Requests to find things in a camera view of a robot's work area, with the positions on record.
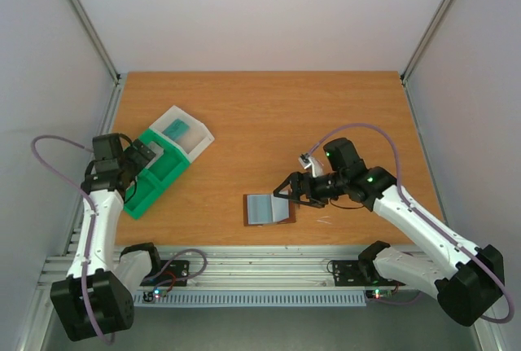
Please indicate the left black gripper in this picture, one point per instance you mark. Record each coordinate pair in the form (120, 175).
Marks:
(141, 160)

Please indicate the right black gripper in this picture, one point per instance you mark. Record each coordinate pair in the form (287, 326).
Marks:
(301, 188)

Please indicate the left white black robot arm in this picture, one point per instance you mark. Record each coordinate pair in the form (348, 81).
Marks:
(96, 296)

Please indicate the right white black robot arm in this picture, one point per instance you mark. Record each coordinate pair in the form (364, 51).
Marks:
(465, 279)

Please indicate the teal card in bin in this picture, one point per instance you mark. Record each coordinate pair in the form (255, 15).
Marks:
(176, 129)

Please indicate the green plastic compartment tray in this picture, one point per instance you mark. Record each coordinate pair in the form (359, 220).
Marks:
(154, 180)

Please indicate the white translucent plastic bin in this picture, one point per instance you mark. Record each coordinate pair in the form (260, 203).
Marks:
(194, 142)

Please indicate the right controller board with leds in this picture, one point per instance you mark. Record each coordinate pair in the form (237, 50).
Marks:
(380, 294)

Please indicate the controller board with leds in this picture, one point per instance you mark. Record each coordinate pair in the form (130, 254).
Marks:
(154, 296)
(380, 294)

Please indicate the left controller board with leds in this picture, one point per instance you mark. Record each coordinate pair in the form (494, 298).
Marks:
(154, 296)

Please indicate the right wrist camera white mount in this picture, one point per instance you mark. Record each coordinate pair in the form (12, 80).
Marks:
(311, 165)

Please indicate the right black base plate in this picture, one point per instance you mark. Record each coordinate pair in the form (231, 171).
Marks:
(348, 273)

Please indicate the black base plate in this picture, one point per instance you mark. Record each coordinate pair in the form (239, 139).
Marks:
(175, 273)
(348, 273)

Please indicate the aluminium frame rail front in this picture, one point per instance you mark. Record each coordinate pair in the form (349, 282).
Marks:
(261, 267)

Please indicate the grey slotted cable duct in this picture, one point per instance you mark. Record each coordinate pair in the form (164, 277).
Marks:
(185, 299)

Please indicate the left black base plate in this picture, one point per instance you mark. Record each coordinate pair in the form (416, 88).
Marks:
(175, 273)

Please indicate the left aluminium corner post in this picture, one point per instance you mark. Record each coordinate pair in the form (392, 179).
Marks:
(95, 39)

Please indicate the aluminium corner post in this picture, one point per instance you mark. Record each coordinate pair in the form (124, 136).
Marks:
(95, 39)
(436, 21)

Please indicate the right aluminium corner post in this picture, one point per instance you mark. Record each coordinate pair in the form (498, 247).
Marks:
(436, 21)

